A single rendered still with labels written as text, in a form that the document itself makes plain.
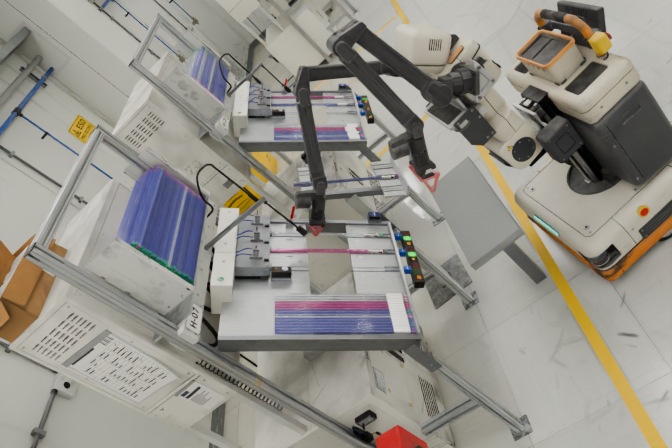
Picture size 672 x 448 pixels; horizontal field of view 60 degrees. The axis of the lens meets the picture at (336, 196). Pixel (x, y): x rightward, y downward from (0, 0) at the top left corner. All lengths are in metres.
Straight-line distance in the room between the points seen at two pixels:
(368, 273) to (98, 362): 1.04
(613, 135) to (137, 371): 1.92
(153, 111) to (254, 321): 1.47
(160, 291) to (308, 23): 4.99
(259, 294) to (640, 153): 1.56
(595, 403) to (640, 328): 0.35
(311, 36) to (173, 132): 3.73
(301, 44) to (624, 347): 5.08
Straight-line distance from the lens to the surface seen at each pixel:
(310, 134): 2.33
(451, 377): 2.28
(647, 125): 2.51
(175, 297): 2.10
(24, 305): 2.13
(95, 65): 5.31
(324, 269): 3.80
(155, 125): 3.27
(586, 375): 2.64
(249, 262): 2.29
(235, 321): 2.15
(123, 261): 2.02
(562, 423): 2.61
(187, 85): 3.25
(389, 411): 2.45
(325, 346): 2.11
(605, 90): 2.33
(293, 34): 6.75
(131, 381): 2.27
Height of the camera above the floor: 2.18
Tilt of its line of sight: 28 degrees down
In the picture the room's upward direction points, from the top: 49 degrees counter-clockwise
